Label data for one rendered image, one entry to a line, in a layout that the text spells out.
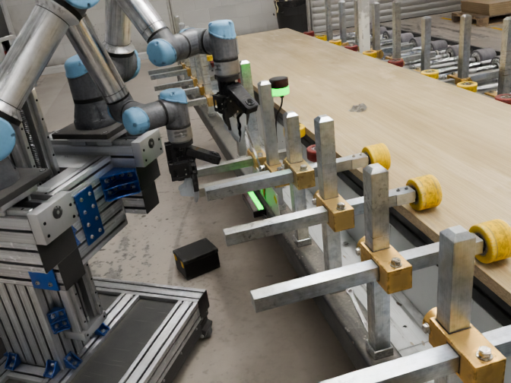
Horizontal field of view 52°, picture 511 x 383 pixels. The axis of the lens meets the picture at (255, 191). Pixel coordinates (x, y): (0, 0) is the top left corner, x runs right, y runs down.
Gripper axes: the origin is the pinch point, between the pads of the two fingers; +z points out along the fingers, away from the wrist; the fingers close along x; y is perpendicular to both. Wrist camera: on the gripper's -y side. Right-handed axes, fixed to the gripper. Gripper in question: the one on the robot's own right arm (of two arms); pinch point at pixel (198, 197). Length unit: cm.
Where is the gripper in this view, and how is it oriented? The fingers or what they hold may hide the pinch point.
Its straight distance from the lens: 166.9
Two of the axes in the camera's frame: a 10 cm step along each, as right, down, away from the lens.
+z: 1.1, 9.0, 4.2
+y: -9.6, 2.0, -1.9
